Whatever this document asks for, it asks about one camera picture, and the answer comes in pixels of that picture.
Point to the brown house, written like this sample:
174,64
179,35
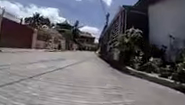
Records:
86,41

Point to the palm tree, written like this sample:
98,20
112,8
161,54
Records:
75,28

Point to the grey concrete road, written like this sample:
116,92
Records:
76,87

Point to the house with tiered roof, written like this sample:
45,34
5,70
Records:
64,26

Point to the clump of trees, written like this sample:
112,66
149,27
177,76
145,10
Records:
37,20

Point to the raised concrete kerb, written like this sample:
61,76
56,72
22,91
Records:
164,82

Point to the red metal gate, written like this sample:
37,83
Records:
15,34

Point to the grey kerb strip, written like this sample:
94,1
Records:
0,49

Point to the building with pale wall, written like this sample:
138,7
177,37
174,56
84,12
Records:
178,21

